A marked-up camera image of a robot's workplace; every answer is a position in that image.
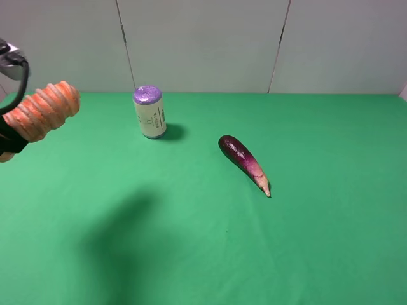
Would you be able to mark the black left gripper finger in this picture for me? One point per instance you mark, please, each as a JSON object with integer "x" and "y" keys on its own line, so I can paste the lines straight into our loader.
{"x": 11, "y": 140}

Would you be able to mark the orange ridged bread roll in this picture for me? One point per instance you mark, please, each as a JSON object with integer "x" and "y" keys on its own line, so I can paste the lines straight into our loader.
{"x": 45, "y": 110}

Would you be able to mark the green table cloth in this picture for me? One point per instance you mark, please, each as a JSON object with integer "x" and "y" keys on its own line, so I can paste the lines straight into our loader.
{"x": 95, "y": 213}

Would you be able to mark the purple eggplant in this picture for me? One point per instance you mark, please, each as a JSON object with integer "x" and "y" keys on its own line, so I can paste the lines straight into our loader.
{"x": 236, "y": 152}

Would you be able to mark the white camera box left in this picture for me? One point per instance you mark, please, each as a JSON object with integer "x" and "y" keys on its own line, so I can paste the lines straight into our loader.
{"x": 14, "y": 63}

